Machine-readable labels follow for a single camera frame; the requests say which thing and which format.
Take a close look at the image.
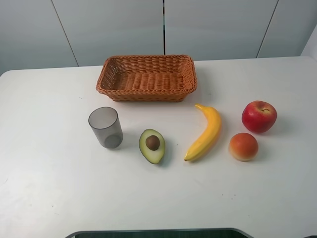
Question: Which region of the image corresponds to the halved avocado with pit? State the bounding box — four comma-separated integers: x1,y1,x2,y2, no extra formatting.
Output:
139,129,165,164

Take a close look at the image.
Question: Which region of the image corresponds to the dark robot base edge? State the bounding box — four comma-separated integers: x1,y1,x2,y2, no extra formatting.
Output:
68,228,251,238

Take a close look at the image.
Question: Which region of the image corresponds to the brown wicker basket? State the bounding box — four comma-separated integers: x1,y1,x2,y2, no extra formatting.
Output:
96,55,198,102

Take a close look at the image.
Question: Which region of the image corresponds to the yellow banana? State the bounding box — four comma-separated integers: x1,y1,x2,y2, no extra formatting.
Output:
184,104,222,162

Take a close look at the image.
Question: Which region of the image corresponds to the grey translucent plastic cup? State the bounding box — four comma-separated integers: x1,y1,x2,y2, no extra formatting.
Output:
88,107,123,149

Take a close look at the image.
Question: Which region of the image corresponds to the orange peach fruit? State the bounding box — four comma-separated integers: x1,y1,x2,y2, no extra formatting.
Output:
229,133,259,162

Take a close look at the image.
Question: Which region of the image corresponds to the red apple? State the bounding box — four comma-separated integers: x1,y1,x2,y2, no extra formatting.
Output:
241,101,277,134

